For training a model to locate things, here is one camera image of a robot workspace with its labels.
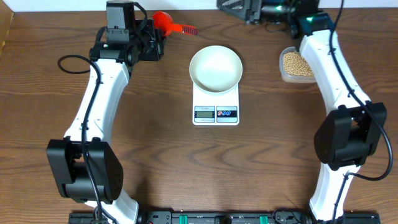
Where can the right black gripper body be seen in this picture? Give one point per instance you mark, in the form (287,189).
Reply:
(275,14)

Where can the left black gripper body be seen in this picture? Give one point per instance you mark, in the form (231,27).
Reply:
(158,38)

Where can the red plastic measuring scoop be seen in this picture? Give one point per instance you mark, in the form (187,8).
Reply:
(164,22)

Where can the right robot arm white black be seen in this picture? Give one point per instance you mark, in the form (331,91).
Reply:
(353,124)

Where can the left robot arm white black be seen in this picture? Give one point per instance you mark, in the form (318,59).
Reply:
(84,166)

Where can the cream round bowl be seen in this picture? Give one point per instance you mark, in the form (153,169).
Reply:
(216,69)

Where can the white digital kitchen scale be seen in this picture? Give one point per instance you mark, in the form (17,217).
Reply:
(215,109)

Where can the clear plastic container of soybeans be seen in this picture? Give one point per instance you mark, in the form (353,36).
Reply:
(294,68)

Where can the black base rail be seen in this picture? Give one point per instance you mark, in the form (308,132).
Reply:
(281,216)

